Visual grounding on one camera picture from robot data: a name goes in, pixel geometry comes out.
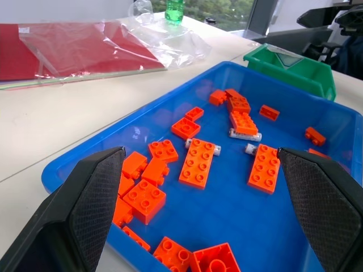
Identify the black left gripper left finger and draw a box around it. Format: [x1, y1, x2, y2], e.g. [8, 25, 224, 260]
[0, 146, 126, 272]

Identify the green plastic bin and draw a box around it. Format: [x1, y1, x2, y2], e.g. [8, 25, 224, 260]
[243, 43, 337, 102]

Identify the red paper sheet stack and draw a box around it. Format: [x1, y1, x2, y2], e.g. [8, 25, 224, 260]
[0, 21, 167, 86]

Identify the black office chair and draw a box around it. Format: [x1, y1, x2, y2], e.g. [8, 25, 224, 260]
[296, 5, 363, 75]

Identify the blue plastic tray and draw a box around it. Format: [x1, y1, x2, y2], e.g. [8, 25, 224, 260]
[41, 61, 363, 272]

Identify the clear plastic bag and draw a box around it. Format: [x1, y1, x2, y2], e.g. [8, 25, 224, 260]
[19, 0, 213, 83]

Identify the green plastic bottle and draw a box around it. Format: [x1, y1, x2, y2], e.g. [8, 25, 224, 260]
[164, 0, 187, 27]

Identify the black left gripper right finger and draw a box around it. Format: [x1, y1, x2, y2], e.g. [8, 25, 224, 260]
[277, 147, 363, 272]

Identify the grey window pillar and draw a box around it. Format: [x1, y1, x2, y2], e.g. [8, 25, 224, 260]
[245, 0, 282, 38]

